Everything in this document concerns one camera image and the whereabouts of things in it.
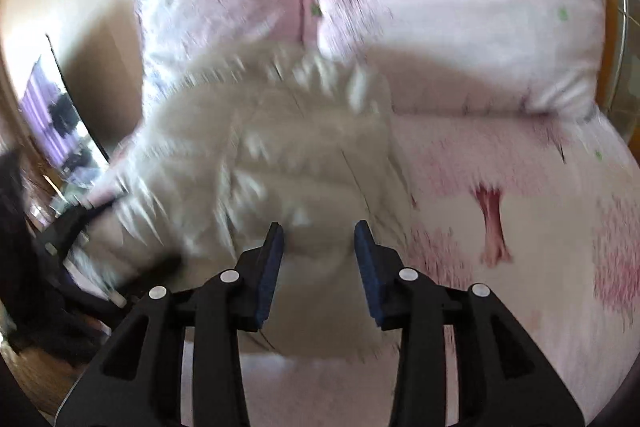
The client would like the beige puffer jacket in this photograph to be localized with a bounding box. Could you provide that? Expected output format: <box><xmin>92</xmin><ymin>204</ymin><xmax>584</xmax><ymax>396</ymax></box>
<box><xmin>70</xmin><ymin>42</ymin><xmax>411</xmax><ymax>358</ymax></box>

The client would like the pink tree print bedsheet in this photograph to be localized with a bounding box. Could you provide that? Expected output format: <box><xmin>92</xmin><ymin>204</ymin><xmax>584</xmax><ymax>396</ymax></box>
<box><xmin>243</xmin><ymin>115</ymin><xmax>639</xmax><ymax>426</ymax></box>

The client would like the dark framed window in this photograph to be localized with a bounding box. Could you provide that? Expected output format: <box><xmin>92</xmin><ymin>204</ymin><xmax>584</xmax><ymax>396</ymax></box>
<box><xmin>18</xmin><ymin>36</ymin><xmax>107</xmax><ymax>188</ymax></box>

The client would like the white lavender print pillow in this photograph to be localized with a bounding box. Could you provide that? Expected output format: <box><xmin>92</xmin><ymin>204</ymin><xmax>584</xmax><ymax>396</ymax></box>
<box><xmin>132</xmin><ymin>0</ymin><xmax>319</xmax><ymax>115</ymax></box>

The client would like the pink floral pillow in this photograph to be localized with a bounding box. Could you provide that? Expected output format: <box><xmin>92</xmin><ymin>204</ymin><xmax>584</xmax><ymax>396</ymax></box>
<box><xmin>316</xmin><ymin>0</ymin><xmax>594</xmax><ymax>119</ymax></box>

